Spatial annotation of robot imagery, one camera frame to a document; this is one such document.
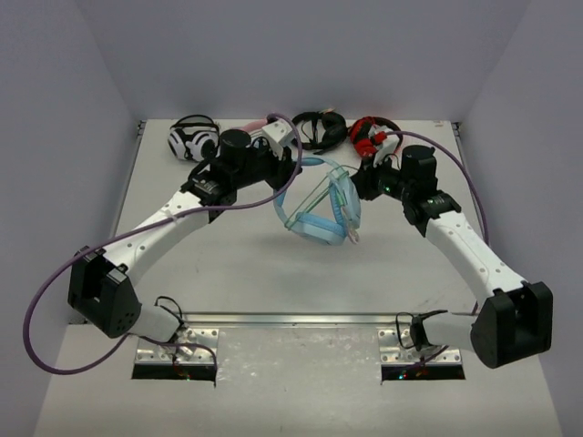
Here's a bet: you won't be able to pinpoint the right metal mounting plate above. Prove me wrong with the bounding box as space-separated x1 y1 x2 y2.
377 325 462 367

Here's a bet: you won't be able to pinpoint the light blue headphones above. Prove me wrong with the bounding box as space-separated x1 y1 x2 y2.
273 157 362 246

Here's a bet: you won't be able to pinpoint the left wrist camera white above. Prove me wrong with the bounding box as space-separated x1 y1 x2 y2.
261 119 295 154

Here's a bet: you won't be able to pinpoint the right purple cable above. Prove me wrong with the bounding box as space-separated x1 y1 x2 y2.
386 130 491 379

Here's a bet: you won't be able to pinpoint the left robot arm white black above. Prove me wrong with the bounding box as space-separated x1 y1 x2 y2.
67 121 299 342

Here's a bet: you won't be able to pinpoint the pink blue cat-ear headphones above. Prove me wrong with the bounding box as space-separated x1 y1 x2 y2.
236 118 271 151

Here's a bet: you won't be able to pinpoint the white black headphones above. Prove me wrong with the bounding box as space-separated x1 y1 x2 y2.
168 114 220 163

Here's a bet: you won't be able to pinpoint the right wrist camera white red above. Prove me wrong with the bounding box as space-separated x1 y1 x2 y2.
363 126 404 167

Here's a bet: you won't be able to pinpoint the black headset with microphone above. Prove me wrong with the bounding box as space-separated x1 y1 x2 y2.
292 110 348 155

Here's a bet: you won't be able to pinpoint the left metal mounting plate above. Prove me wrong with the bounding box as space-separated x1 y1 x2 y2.
135 325 220 365

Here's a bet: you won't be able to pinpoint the purple cable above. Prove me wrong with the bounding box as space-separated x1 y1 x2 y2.
23 112 304 375
386 130 491 379

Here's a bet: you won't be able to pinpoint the red black headphones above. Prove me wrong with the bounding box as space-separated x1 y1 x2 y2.
348 116 401 158

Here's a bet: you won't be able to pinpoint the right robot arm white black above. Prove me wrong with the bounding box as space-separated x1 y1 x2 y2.
352 145 553 369

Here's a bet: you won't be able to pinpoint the metal mounting plate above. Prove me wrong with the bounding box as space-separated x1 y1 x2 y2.
135 325 220 365
377 325 462 367

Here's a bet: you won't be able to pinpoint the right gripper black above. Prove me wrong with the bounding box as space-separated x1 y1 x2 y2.
345 151 414 202

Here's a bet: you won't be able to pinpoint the aluminium table edge rail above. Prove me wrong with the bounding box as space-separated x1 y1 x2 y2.
181 310 475 327

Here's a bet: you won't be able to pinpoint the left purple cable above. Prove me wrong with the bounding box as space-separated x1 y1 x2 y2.
23 112 304 375

